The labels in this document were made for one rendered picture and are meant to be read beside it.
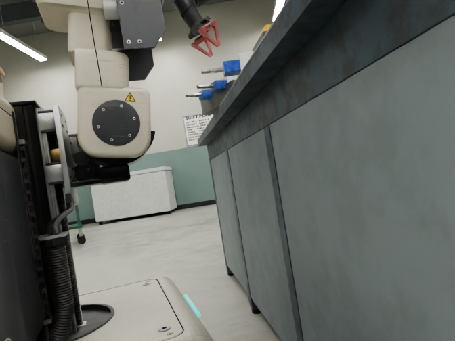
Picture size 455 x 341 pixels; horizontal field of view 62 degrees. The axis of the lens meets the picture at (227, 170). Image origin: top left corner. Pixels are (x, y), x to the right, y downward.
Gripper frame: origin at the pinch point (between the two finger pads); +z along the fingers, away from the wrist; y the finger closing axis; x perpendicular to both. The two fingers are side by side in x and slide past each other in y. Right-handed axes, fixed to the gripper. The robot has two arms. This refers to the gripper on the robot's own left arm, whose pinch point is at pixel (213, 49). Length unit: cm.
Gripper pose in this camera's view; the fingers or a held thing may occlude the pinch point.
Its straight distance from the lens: 133.6
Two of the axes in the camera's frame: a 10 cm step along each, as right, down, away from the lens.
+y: -2.9, 0.6, 9.5
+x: -7.7, 5.8, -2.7
